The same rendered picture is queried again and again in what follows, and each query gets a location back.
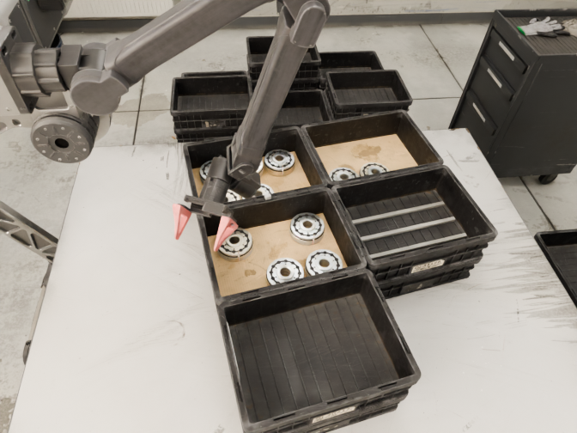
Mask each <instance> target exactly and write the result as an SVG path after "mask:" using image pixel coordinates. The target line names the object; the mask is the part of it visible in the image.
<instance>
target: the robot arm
mask: <svg viewBox="0 0 577 433"><path fill-rule="evenodd" d="M273 1H275V0H183V1H181V2H180V3H178V4H176V5H175V6H173V7H172V8H171V9H169V10H168V11H166V12H165V13H163V14H162V15H160V16H158V17H157V18H155V19H154V20H153V21H151V22H149V23H148V24H146V25H145V26H143V27H141V28H140V29H138V30H137V31H136V32H134V33H133V34H130V35H129V36H127V37H125V38H123V39H121V40H120V39H119V38H117V37H116V38H114V39H113V40H111V41H109V42H108V43H106V44H105V43H101V42H91V43H87V44H86V45H84V46H82V45H62V47H58V48H43V47H42V46H41V45H38V44H37V43H36V42H28V43H23V42H22V40H21V37H20V35H19V33H18V31H17V29H16V27H15V26H2V28H1V30H0V76H1V78H2V79H3V82H4V84H5V86H6V88H7V90H8V91H9V94H10V95H11V97H12V99H13V101H14V103H15V105H16V107H17V109H18V111H19V113H20V114H32V113H33V110H34V108H35V106H36V103H37V101H38V99H39V97H51V93H52V92H66V91H67V90H70V98H71V100H72V102H73V103H74V104H75V105H76V106H77V107H78V108H79V109H80V110H82V111H84V112H85V113H89V114H92V115H97V116H103V115H108V114H111V113H114V112H115V111H116V110H117V109H118V105H119V103H120V100H121V96H122V95H125V94H126V93H128V92H129V88H130V87H132V86H133V85H135V84H137V83H138V82H139V81H141V80H142V79H143V77H144V76H146V75H147V74H148V73H150V71H152V70H154V69H155V68H157V67H158V66H160V65H162V64H164V63H166V61H168V60H170V59H171V58H173V57H175V56H177V55H178V54H180V53H182V52H183V51H185V50H186V49H188V48H190V47H191V46H194V45H195V44H197V43H198V42H199V41H201V40H203V39H205V38H207V37H208V36H210V35H212V34H213V33H214V32H216V31H218V30H219V29H221V28H223V27H225V26H227V25H228V24H229V23H231V22H232V21H235V20H236V19H238V18H240V17H241V16H243V15H244V14H246V13H248V12H249V11H251V10H253V9H256V8H257V7H259V6H261V5H263V4H265V3H271V2H273ZM282 1H283V5H284V6H282V9H281V12H280V15H279V18H278V22H277V27H276V32H275V35H274V38H273V40H272V43H271V45H270V50H269V52H268V54H267V57H266V60H265V62H264V66H263V69H262V71H261V73H260V76H259V79H258V82H257V85H256V88H255V89H254V92H253V95H252V98H251V101H250V104H249V107H248V108H247V111H246V115H245V117H244V119H243V122H242V124H241V125H240V127H239V129H238V131H237V132H235V134H234V138H233V141H232V143H231V144H230V145H229V146H228V147H227V158H225V157H224V156H221V155H220V156H219V157H213V160H212V162H211V164H210V169H209V171H208V173H207V176H206V180H205V182H204V183H203V188H202V191H201V192H200V195H199V198H197V197H193V196H190V195H185V198H184V201H186V203H188V202H190V203H191V208H190V209H189V208H188V207H187V206H185V205H183V204H173V217H174V224H175V226H174V239H175V240H178V239H179V238H180V236H181V234H182V232H183V230H184V229H185V226H186V224H187V223H188V221H189V219H190V217H191V214H192V213H194V214H198V215H201V216H204V217H211V216H212V215H215V216H219V217H222V218H221V221H220V225H219V229H218V232H217V236H216V242H215V246H214V250H215V251H217V250H218V249H219V248H220V246H221V245H222V243H223V242H224V241H225V240H226V239H227V238H228V237H229V236H230V235H231V234H232V233H233V232H234V231H235V230H236V229H237V228H238V225H237V224H236V222H237V221H236V220H235V219H234V218H233V214H234V212H233V211H232V210H231V209H230V208H229V207H228V206H227V205H225V204H223V203H224V201H225V198H226V196H227V193H228V190H230V191H232V192H235V193H236V194H238V195H240V196H241V197H243V198H251V197H253V196H254V195H255V193H256V192H257V190H258V189H260V188H261V181H260V174H259V173H258V172H256V171H257V170H258V167H259V165H260V163H261V161H262V160H263V157H262V155H263V153H264V150H265V147H266V144H267V140H268V137H269V135H270V132H271V129H272V127H273V125H274V124H275V121H276V118H277V116H278V114H279V112H280V110H281V108H282V104H283V103H284V101H285V98H286V96H287V94H288V92H289V89H290V87H291V85H292V82H293V80H294V79H295V75H296V73H297V71H298V69H299V67H300V65H301V62H302V59H303V58H304V56H305V54H306V52H307V49H308V48H314V46H315V44H316V42H317V40H318V38H319V35H320V33H321V31H322V29H323V26H324V25H325V22H326V21H327V20H328V18H329V16H330V13H331V7H330V4H329V1H328V0H282ZM180 217H181V219H180Z"/></svg>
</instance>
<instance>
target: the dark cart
mask: <svg viewBox="0 0 577 433"><path fill-rule="evenodd" d="M545 16H549V17H550V20H549V21H548V22H551V21H554V20H557V23H556V24H560V23H562V22H563V21H566V20H572V19H574V18H575V19H576V20H577V8H565V9H496V10H495V12H494V14H493V16H492V19H491V22H490V24H489V27H488V30H487V32H486V34H485V36H484V39H483V43H482V44H481V47H480V49H479V52H478V54H477V57H476V60H475V62H474V64H473V66H472V69H471V73H470V74H469V77H468V80H467V82H466V84H465V88H464V90H463V93H462V95H461V97H460V99H459V103H458V105H457V107H456V110H455V112H454V115H453V116H452V120H451V123H450V125H449V127H448V129H458V128H467V129H468V131H469V132H470V134H471V135H472V137H473V139H474V140H475V142H476V144H477V146H478V147H479V149H480V150H481V151H482V153H483V155H484V157H485V159H486V160H487V162H488V164H489V165H490V166H491V168H492V170H493V171H494V173H495V175H496V177H497V178H506V177H520V176H533V175H540V176H539V178H538V179H539V181H540V182H541V183H542V184H543V185H546V184H549V183H550V182H552V181H553V180H555V179H556V177H557V175H558V174H570V173H571V172H572V170H573V169H574V167H575V166H576V165H577V37H576V36H573V35H566V34H558V36H557V37H549V36H543V35H537V34H533V35H523V34H522V33H521V32H520V31H519V29H518V28H517V27H522V26H527V25H529V22H530V20H531V19H534V18H538V19H539V21H543V20H545ZM548 22H546V23H548Z"/></svg>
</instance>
